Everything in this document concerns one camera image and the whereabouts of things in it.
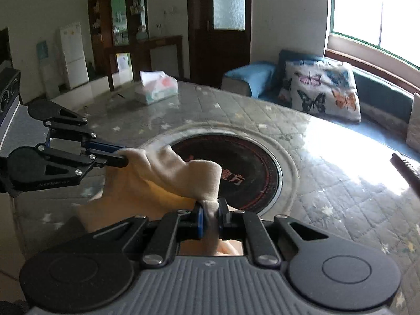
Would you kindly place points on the cream shirt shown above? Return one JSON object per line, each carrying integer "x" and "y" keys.
{"x": 157, "y": 187}

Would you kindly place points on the pastel tissue pack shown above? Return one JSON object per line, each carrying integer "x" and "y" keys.
{"x": 157, "y": 87}

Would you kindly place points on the quilted star table cover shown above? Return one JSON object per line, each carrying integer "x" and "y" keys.
{"x": 328, "y": 177}

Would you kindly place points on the white refrigerator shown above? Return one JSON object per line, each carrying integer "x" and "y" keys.
{"x": 73, "y": 55}

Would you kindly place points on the round black induction cooktop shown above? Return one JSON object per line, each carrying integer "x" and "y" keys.
{"x": 249, "y": 170}

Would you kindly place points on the blue cushion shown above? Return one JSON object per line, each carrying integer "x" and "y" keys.
{"x": 249, "y": 75}

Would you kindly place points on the green framed window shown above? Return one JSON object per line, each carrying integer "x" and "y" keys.
{"x": 377, "y": 6}

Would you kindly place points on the black television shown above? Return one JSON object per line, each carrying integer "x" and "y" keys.
{"x": 5, "y": 47}

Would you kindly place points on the butterfly print pillow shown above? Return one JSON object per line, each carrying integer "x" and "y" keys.
{"x": 321, "y": 88}

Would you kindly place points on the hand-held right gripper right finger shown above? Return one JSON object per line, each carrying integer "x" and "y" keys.
{"x": 223, "y": 216}

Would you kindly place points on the dark wooden door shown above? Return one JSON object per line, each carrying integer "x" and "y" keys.
{"x": 203, "y": 46}

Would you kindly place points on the dark teal sofa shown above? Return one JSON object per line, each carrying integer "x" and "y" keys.
{"x": 380, "y": 111}

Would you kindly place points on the dark wooden cabinet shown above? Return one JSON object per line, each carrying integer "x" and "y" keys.
{"x": 101, "y": 49}

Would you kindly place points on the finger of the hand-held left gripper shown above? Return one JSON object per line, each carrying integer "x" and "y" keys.
{"x": 111, "y": 160}
{"x": 105, "y": 145}

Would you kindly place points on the white water dispenser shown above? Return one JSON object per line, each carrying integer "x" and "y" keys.
{"x": 46, "y": 69}

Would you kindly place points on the black remote control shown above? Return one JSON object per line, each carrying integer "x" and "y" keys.
{"x": 407, "y": 167}

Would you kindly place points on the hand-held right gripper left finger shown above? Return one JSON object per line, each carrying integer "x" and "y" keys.
{"x": 199, "y": 223}

